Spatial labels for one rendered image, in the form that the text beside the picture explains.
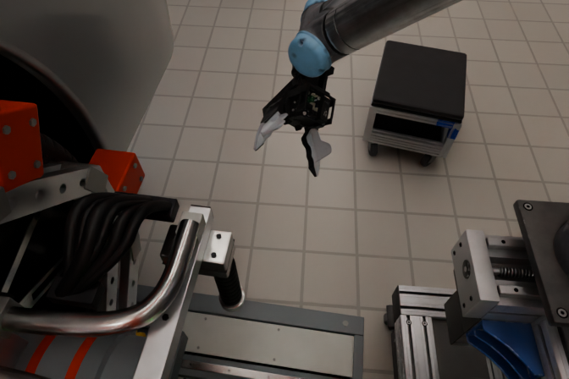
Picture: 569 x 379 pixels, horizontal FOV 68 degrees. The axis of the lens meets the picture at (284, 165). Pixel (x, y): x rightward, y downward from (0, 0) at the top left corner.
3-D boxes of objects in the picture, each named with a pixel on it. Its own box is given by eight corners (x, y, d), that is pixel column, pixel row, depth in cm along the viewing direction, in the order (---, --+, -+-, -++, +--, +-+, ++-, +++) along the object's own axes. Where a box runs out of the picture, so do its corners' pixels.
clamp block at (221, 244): (176, 239, 63) (168, 221, 59) (236, 247, 62) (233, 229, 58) (166, 271, 60) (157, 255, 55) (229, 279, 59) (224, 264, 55)
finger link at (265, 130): (262, 131, 70) (295, 104, 75) (242, 137, 74) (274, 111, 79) (272, 146, 70) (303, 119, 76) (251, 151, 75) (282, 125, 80)
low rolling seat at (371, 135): (373, 93, 212) (386, 35, 185) (446, 107, 206) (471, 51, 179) (358, 156, 188) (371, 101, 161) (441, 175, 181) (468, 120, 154)
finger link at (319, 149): (332, 174, 79) (317, 127, 78) (311, 177, 83) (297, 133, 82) (342, 169, 81) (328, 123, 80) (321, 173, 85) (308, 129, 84)
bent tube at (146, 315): (68, 205, 57) (30, 156, 49) (206, 222, 56) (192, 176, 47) (-4, 338, 47) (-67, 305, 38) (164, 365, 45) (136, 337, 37)
